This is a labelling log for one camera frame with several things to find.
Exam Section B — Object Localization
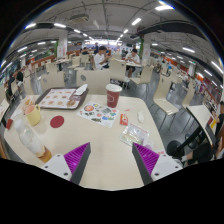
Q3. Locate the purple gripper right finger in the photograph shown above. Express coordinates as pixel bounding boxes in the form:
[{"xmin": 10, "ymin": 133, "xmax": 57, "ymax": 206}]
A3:
[{"xmin": 132, "ymin": 143, "xmax": 182, "ymax": 185}]

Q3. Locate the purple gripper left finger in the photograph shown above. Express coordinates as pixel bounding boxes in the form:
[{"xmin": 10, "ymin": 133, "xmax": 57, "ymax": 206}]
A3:
[{"xmin": 42, "ymin": 143, "xmax": 91, "ymax": 185}]

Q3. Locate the clear plastic water bottle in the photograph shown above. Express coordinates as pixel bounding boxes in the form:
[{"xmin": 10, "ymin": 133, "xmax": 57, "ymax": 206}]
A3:
[{"xmin": 14, "ymin": 119, "xmax": 52, "ymax": 163}]

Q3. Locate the clear plastic packet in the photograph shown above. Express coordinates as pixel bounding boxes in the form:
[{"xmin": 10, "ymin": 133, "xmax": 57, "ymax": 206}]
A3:
[{"xmin": 120, "ymin": 123, "xmax": 149, "ymax": 146}]

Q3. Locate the red round coaster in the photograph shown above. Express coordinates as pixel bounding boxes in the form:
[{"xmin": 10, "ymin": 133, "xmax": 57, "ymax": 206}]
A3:
[{"xmin": 50, "ymin": 116, "xmax": 64, "ymax": 128}]

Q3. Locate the red sauce packet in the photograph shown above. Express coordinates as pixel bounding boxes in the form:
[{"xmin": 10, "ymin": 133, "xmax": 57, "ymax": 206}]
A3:
[{"xmin": 120, "ymin": 114, "xmax": 128, "ymax": 126}]

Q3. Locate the colourful paper menu sheet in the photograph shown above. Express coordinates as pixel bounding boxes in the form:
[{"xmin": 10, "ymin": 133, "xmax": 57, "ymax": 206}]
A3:
[{"xmin": 77, "ymin": 101, "xmax": 119, "ymax": 128}]

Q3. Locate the yellow cup with pink lid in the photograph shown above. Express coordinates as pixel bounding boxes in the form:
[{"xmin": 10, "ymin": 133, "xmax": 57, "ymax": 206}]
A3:
[{"xmin": 25, "ymin": 105, "xmax": 41, "ymax": 126}]

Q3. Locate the brown food tray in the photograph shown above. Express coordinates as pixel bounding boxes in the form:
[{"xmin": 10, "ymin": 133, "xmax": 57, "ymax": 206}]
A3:
[{"xmin": 36, "ymin": 87, "xmax": 88, "ymax": 110}]

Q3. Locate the neighbouring table on right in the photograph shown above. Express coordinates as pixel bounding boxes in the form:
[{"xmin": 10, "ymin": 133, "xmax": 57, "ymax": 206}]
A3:
[{"xmin": 175, "ymin": 105, "xmax": 216, "ymax": 157}]

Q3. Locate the white crumpled napkin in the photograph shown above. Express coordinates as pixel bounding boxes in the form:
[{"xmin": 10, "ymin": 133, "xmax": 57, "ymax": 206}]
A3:
[{"xmin": 74, "ymin": 84, "xmax": 88, "ymax": 96}]

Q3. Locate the beige chair on right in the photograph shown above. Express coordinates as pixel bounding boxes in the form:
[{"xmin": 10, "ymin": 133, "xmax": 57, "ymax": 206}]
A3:
[{"xmin": 153, "ymin": 75, "xmax": 179, "ymax": 126}]

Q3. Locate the red paper cup with lid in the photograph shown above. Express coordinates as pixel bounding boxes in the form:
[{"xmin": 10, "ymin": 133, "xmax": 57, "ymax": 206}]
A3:
[{"xmin": 106, "ymin": 84, "xmax": 122, "ymax": 108}]

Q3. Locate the beige chair behind table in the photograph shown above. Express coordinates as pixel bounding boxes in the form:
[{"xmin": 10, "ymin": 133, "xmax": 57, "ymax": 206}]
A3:
[{"xmin": 76, "ymin": 69, "xmax": 110, "ymax": 95}]

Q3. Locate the man in white shirt right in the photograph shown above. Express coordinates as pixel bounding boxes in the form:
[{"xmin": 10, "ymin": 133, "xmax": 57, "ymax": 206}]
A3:
[{"xmin": 125, "ymin": 49, "xmax": 140, "ymax": 77}]

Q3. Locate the man in white shirt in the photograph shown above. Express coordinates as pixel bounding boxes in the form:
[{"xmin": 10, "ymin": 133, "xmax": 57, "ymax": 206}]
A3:
[
  {"xmin": 94, "ymin": 46, "xmax": 109, "ymax": 70},
  {"xmin": 125, "ymin": 49, "xmax": 140, "ymax": 77}
]

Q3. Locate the man in white shirt left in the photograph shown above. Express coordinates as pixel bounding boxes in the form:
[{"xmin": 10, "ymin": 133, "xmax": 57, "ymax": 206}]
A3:
[{"xmin": 94, "ymin": 46, "xmax": 109, "ymax": 70}]

